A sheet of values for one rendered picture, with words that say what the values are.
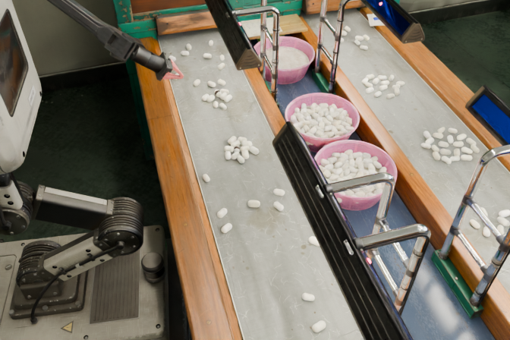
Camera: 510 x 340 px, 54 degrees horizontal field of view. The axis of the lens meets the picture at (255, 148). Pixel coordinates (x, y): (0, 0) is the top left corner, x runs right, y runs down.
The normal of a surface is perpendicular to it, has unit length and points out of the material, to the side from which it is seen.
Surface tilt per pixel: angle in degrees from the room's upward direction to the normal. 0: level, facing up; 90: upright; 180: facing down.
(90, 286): 0
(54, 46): 90
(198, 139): 0
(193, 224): 0
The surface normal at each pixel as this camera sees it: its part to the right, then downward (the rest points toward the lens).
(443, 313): 0.00, -0.74
